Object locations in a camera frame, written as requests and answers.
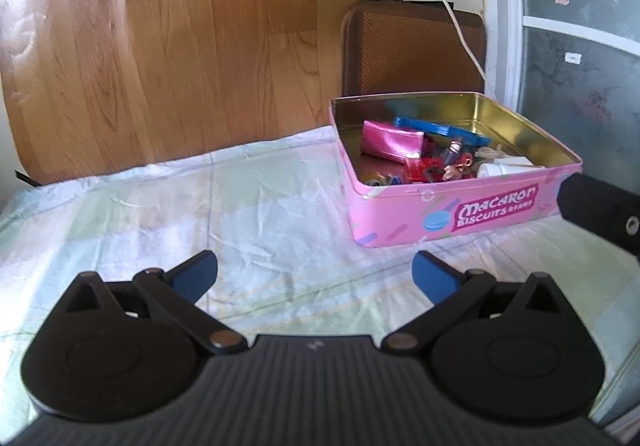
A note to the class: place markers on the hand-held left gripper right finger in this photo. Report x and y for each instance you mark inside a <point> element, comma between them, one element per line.
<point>432,276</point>

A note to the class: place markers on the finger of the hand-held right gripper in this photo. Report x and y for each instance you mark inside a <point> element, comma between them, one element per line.
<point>600,211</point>

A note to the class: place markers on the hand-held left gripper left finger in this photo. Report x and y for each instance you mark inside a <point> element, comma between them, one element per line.
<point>197,272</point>

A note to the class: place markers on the pink biscuit tin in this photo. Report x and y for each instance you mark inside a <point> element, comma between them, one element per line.
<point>450,211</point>

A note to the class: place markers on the magenta pouch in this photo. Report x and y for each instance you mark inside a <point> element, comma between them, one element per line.
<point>392,139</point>

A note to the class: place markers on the pale checked bedsheet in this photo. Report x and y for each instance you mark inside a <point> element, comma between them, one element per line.
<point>150,226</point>

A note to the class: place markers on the white small bottle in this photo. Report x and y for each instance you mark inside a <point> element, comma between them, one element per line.
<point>505,168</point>

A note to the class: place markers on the red orange packet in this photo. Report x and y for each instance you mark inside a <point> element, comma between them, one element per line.
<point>422,169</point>

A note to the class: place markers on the small glass vial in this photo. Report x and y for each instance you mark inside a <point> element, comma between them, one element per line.
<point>455,150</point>

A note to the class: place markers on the blue plastic piece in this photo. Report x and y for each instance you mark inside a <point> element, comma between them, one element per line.
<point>440,130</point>

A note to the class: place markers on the white sticker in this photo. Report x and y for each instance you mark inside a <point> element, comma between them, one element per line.
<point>573,58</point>

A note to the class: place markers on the white frosted glass door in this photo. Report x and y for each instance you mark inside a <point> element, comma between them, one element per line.
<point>575,25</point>

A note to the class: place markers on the wooden headboard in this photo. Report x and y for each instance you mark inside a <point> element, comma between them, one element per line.
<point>175,40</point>

